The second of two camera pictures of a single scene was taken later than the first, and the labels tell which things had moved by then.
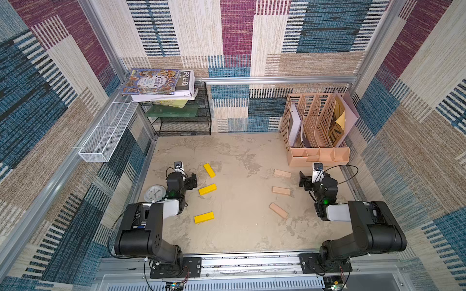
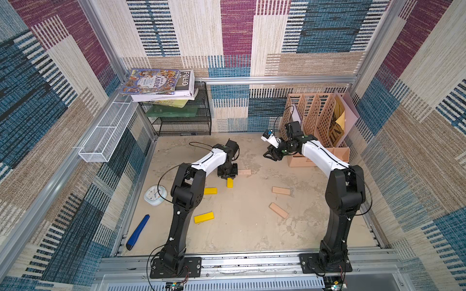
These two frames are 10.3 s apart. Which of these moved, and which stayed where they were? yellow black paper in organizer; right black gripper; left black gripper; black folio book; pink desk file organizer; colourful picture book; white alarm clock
Moved: right black gripper; left black gripper
Stayed: white alarm clock; yellow black paper in organizer; black folio book; colourful picture book; pink desk file organizer
